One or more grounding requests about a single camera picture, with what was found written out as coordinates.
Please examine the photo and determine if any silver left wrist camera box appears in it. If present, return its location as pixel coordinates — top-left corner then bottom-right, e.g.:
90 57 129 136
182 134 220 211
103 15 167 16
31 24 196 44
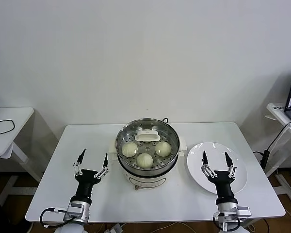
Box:
66 203 84 218

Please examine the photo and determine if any white desk with laptop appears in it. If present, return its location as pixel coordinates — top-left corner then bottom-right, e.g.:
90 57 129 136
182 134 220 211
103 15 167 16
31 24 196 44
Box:
266 103 291 207

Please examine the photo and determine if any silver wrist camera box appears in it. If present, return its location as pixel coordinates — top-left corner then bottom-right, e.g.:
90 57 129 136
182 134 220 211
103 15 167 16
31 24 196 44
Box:
237 206 252 218
66 203 84 218

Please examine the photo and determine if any round glass pot lid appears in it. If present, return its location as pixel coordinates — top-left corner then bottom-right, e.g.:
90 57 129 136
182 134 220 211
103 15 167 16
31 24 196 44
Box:
115 118 180 170

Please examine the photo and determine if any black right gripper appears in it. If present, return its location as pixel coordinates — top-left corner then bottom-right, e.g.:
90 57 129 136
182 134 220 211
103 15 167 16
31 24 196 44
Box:
200 150 238 205

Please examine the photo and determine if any perforated steel steamer basket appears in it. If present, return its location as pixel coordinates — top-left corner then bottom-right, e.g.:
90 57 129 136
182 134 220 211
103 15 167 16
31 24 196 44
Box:
115 118 180 177

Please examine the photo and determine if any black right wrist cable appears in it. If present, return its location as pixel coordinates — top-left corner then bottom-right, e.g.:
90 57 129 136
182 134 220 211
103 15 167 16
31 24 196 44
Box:
213 211 241 231

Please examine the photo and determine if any white power strip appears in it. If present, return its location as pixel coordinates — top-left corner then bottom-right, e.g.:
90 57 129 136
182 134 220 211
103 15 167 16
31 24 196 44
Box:
104 223 124 233

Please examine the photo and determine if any white side table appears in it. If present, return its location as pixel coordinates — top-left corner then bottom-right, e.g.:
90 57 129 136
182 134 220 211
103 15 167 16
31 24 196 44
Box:
0 107 43 211

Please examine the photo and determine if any laptop charging cable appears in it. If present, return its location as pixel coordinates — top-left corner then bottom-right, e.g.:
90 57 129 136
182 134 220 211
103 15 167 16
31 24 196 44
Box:
266 122 291 152

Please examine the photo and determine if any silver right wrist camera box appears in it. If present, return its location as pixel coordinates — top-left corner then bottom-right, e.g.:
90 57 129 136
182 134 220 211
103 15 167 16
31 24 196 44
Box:
237 206 252 218

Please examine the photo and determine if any white steamed baozi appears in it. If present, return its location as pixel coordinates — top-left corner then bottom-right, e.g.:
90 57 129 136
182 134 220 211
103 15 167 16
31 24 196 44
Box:
121 142 138 157
136 153 153 169
155 141 172 157

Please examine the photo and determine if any round white plate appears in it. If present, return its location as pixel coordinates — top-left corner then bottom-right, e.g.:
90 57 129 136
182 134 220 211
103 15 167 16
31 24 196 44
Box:
186 141 248 196

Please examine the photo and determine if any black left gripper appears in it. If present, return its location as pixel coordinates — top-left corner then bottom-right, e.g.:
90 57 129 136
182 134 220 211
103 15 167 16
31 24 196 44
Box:
71 149 110 202

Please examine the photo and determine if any steel steamer pot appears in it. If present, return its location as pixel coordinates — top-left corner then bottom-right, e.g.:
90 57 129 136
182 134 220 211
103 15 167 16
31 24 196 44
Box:
108 136 188 191

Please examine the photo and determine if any black cable loop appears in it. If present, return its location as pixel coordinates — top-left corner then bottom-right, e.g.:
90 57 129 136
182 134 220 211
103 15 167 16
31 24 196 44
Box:
0 119 15 134

